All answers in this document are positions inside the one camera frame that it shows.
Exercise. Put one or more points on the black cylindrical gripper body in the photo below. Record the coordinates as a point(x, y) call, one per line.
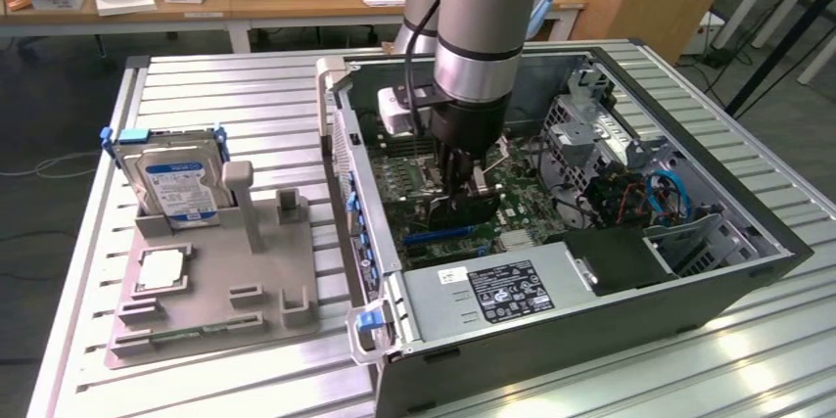
point(470, 124)

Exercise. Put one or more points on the small black graphics card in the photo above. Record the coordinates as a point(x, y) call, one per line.
point(467, 215)

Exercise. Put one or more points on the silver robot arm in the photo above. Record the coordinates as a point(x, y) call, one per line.
point(481, 21)

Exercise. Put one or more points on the CPU socket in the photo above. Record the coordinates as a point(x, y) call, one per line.
point(425, 173)

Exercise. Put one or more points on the metal socket cover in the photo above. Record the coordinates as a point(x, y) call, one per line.
point(505, 151)

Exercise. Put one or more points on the green motherboard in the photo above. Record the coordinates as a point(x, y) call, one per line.
point(523, 215)

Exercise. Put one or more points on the silver chipset heatsink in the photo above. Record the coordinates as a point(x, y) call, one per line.
point(518, 240)

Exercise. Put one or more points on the grey metal disk cage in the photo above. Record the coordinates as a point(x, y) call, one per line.
point(575, 139)

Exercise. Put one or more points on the grey power supply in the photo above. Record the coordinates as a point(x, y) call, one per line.
point(497, 291)

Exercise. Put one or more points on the blue case latch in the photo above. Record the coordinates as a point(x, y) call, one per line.
point(366, 320)

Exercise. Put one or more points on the grey metal disk bay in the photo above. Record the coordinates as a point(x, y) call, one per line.
point(702, 246)

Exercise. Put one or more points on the black open PC case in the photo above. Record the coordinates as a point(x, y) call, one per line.
point(589, 339)

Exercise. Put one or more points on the grey parts rack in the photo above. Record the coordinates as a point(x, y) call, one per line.
point(222, 281)

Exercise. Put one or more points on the hard disk with blue caddy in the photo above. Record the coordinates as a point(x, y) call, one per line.
point(163, 183)

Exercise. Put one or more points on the silver CPU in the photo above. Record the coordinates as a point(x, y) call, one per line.
point(161, 271)

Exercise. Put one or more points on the green RAM stick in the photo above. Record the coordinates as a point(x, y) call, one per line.
point(190, 332)

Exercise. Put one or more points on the small orange object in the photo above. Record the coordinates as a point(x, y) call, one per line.
point(17, 1)

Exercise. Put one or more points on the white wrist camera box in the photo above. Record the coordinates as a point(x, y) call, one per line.
point(399, 114)

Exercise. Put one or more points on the black slanted post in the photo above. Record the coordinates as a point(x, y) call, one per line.
point(785, 46)

